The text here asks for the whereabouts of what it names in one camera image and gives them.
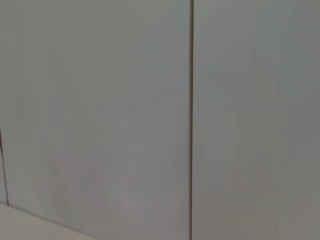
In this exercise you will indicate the white partition board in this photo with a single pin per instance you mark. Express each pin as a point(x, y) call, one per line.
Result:
point(255, 112)
point(100, 100)

